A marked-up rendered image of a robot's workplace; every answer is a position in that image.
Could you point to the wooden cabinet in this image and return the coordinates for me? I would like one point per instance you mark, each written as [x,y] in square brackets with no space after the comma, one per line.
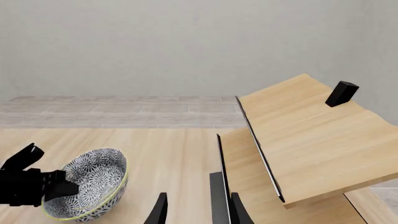
[248,163]

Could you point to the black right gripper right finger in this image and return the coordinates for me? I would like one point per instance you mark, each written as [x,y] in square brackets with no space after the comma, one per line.
[241,212]

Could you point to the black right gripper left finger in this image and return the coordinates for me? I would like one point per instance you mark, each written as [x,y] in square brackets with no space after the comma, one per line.
[160,211]

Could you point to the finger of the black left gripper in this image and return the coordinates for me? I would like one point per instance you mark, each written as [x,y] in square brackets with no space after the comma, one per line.
[23,156]
[63,187]

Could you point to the black white patterned bowl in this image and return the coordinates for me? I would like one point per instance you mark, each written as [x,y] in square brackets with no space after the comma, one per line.
[99,177]

